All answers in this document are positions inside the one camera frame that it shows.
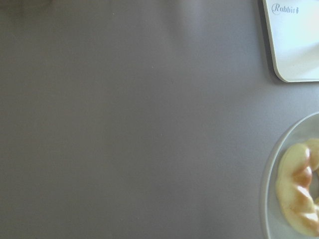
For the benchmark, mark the white plate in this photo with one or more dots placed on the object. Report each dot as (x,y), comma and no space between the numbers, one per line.
(274,225)

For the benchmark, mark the braided donut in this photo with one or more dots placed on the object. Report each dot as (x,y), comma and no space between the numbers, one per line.
(294,177)

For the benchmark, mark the cream rabbit tray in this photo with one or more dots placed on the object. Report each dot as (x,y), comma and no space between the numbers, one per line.
(293,30)

